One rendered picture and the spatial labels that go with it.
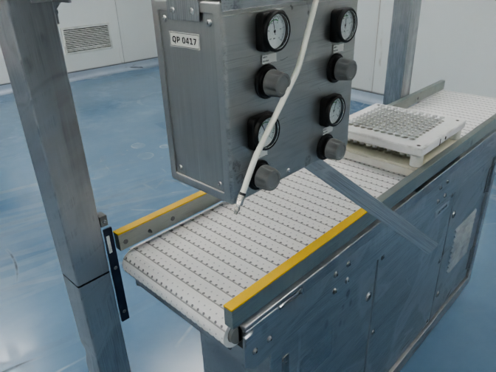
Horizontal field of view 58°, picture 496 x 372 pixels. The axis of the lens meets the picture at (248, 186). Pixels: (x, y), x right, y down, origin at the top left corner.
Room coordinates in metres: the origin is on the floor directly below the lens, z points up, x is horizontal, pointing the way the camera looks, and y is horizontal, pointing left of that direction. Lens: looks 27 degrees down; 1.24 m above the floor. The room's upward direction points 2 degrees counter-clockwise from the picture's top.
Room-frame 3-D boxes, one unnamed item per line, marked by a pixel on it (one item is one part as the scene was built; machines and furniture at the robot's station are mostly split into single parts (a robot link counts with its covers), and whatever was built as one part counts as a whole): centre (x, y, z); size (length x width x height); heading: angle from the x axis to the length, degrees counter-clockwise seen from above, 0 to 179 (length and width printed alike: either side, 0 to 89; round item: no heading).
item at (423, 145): (1.04, -0.37, 0.86); 0.25 x 0.24 x 0.02; 46
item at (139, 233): (1.11, -0.24, 0.82); 1.32 x 0.02 x 0.03; 135
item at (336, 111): (0.52, -0.11, 1.07); 0.04 x 0.01 x 0.04; 135
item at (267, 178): (0.43, -0.02, 1.04); 0.03 x 0.02 x 0.04; 135
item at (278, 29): (0.44, -0.03, 1.18); 0.04 x 0.01 x 0.04; 135
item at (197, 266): (1.02, -0.34, 0.77); 1.35 x 0.25 x 0.05; 135
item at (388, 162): (1.04, -0.37, 0.81); 0.24 x 0.24 x 0.02; 46
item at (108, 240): (0.63, 0.24, 0.75); 0.02 x 0.01 x 0.20; 135
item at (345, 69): (0.52, -0.12, 1.12); 0.03 x 0.02 x 0.04; 135
